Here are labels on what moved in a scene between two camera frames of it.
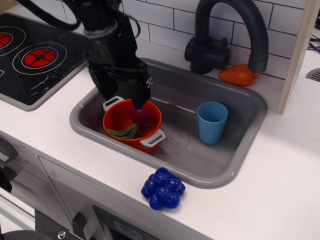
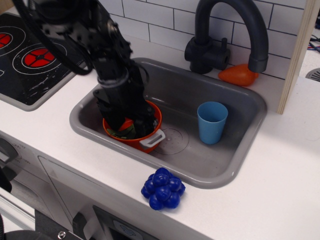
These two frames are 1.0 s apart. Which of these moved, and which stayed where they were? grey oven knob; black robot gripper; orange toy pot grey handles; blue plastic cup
Moved: black robot gripper
Stayed: grey oven knob; blue plastic cup; orange toy pot grey handles
